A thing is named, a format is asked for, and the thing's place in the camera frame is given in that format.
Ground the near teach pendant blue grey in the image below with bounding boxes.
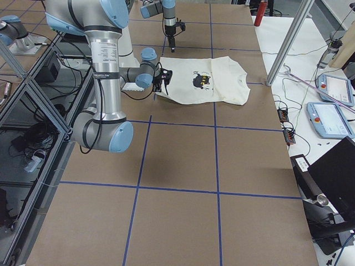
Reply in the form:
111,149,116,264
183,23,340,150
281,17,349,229
306,102,354,139

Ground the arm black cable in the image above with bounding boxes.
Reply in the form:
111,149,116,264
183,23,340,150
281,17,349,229
120,62,170,101

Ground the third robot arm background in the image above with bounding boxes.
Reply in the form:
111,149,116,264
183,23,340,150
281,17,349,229
1,15,28,46

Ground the aluminium frame post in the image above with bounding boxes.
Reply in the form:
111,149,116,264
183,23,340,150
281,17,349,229
266,0,315,86

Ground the teach pendant blue grey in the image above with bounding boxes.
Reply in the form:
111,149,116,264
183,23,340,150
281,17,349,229
317,74,354,108
306,102,354,139

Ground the far teach pendant blue grey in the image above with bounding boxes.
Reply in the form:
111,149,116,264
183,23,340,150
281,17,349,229
317,74,354,108

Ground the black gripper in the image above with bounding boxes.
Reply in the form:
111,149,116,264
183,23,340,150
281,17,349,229
153,70,166,92
164,25,176,53

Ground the red bottle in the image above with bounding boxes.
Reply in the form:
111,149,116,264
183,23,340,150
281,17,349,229
254,0,267,27

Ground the black box with label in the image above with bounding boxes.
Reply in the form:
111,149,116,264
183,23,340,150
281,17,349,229
290,154,322,200

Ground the black red connector block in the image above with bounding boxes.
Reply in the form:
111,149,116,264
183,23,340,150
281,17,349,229
283,129,296,146
277,108,290,122

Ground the grey water bottle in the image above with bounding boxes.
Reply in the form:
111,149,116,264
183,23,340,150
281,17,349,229
317,39,343,69

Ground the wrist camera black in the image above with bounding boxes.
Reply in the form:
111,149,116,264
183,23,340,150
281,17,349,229
175,19,186,33
161,69,173,95

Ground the cream long-sleeve cat shirt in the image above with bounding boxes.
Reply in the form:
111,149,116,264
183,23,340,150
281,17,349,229
157,56,250,105

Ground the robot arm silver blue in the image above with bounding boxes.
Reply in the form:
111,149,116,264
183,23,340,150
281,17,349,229
140,0,178,53
45,1,173,153

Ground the reacher grabber stick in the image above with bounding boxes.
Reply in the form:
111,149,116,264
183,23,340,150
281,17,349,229
283,64,351,109

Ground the black monitor on stand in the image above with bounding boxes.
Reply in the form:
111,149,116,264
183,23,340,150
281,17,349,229
305,137,354,255

